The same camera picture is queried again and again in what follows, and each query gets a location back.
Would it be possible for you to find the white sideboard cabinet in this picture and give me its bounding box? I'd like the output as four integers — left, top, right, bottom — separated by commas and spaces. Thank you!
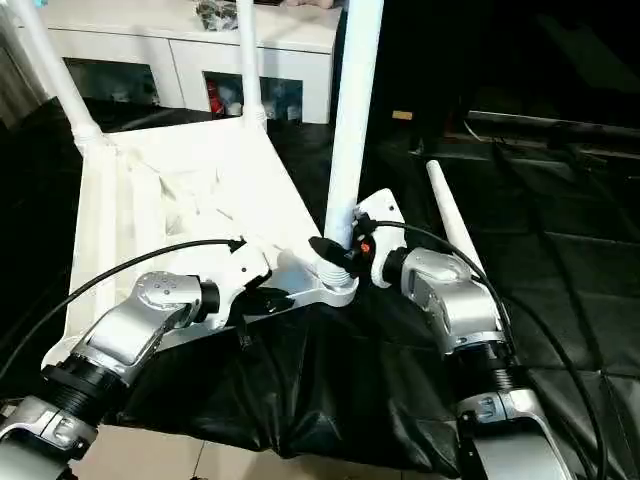
42, 0, 345, 125

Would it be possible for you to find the dark glittery ornament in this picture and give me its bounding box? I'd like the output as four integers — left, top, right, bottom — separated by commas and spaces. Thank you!
194, 0, 240, 33

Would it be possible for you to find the grey curtain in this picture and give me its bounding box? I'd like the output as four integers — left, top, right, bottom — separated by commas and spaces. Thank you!
0, 0, 47, 127

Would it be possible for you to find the white plastic table top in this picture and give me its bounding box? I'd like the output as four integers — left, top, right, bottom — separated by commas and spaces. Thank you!
41, 116, 360, 370

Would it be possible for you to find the black flat board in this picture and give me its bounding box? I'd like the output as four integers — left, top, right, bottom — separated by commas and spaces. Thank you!
466, 110, 640, 140

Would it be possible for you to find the white plastic table leg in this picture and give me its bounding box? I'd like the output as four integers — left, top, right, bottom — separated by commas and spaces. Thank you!
16, 0, 107, 152
424, 158, 490, 282
317, 0, 387, 297
235, 0, 270, 125

